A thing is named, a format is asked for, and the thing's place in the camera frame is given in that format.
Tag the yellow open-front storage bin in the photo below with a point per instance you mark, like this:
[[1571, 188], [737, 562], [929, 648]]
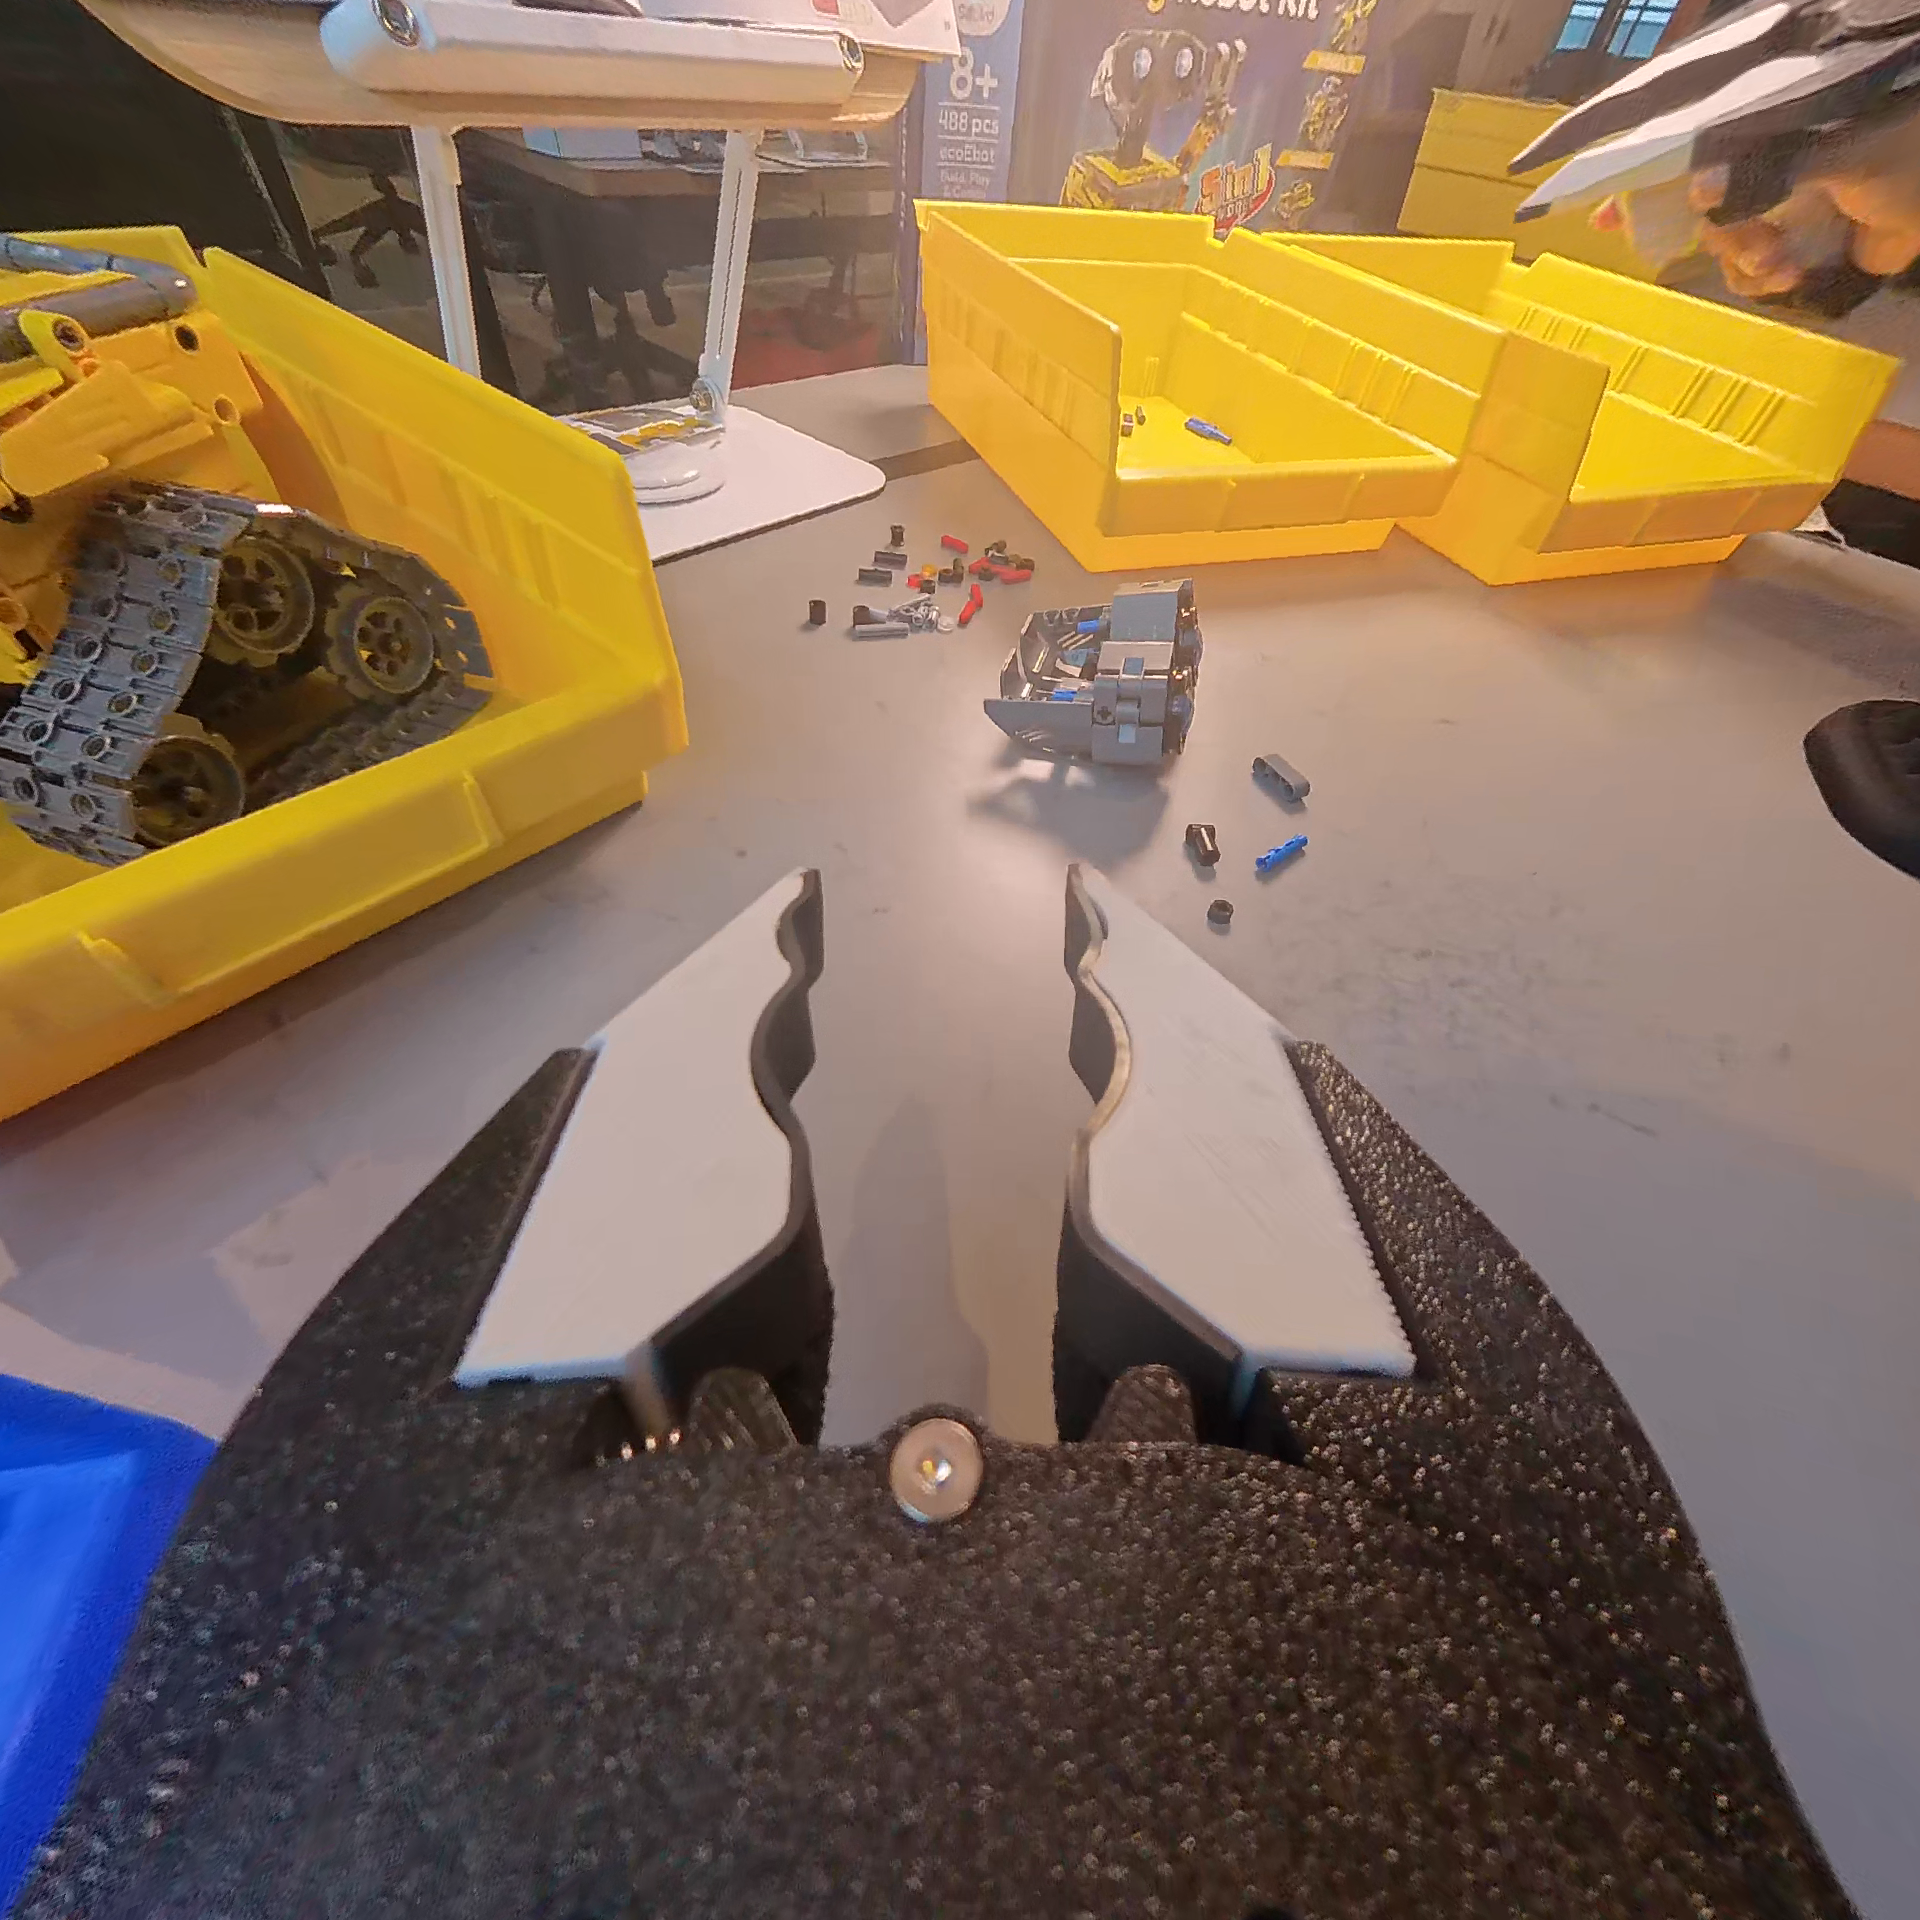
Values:
[[1275, 493]]

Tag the grey toy brick engine assembly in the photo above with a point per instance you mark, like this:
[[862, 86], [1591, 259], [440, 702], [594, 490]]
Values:
[[1148, 623]]

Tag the grey desk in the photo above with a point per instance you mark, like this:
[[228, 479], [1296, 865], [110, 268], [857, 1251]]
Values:
[[1498, 1051]]

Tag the white round disc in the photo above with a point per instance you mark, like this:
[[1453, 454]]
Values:
[[672, 480]]

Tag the pile of small brick parts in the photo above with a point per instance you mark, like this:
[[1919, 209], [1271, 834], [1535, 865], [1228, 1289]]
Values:
[[915, 613]]

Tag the white rounded flat plate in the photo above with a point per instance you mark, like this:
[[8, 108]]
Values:
[[809, 480]]

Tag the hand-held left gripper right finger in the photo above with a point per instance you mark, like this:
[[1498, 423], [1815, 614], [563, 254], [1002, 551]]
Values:
[[1246, 1199]]

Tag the dark grey short brick beam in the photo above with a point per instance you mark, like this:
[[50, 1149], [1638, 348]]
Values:
[[1282, 774]]

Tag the blue brick pin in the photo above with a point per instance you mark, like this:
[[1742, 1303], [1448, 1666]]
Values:
[[1284, 856]]

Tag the red storage crate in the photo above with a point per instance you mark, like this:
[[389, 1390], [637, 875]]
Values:
[[809, 343]]

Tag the plain yellow storage bin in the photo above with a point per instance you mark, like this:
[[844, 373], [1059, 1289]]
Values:
[[1469, 181]]

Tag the blue storage bin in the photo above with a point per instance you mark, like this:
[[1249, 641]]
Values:
[[75, 1575]]

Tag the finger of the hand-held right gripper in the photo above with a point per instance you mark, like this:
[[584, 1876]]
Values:
[[1621, 177], [1680, 100]]

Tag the person's right forearm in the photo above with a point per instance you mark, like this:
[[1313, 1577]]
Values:
[[1874, 504]]

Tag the yellow black sticker sheet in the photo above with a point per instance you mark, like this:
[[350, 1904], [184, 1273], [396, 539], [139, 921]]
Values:
[[660, 434]]

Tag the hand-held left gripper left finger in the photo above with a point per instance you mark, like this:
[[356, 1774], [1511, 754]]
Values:
[[660, 1199]]

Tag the person's right hand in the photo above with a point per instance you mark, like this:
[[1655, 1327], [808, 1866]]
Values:
[[1847, 249]]

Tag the yellow ribbed storage bin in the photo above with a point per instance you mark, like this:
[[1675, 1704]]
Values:
[[1650, 511]]

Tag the open instruction booklet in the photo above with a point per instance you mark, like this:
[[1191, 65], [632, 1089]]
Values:
[[898, 25]]

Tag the white wooden book stand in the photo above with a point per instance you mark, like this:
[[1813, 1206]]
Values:
[[597, 66]]

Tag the yellow storage bin with ledge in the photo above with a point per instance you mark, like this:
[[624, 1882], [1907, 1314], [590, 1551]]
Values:
[[523, 493]]

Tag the blue robot kit box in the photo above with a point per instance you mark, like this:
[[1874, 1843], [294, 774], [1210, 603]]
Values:
[[1048, 91]]

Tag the grey toy brick wing assembly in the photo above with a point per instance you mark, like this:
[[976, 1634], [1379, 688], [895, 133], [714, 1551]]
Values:
[[1112, 729]]

